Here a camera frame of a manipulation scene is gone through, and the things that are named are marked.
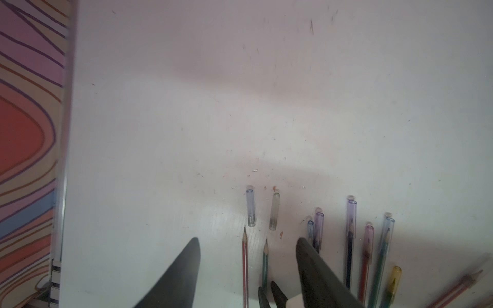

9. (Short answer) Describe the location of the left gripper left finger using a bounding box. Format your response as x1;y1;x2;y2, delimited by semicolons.
135;237;201;308

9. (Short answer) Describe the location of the clear grey pencil cap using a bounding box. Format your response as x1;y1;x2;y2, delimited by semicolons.
269;186;281;231

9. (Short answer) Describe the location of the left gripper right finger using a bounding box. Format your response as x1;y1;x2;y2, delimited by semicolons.
296;237;363;308

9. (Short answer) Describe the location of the red capped pencil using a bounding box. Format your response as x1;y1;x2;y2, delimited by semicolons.
358;223;374;305

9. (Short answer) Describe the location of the dark blue pencil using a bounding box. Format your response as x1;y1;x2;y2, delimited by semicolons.
306;216;315;245

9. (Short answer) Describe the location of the dark capped pencil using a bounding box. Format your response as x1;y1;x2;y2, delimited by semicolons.
345;195;357;290

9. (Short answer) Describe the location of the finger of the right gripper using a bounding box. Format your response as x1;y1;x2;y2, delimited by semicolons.
258;287;270;308
270;281;288;308

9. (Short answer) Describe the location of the yellow capped pencil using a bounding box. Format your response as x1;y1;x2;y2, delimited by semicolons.
380;266;402;308

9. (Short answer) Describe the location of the clear blue pencil cap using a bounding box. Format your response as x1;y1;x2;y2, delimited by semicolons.
246;186;256;227

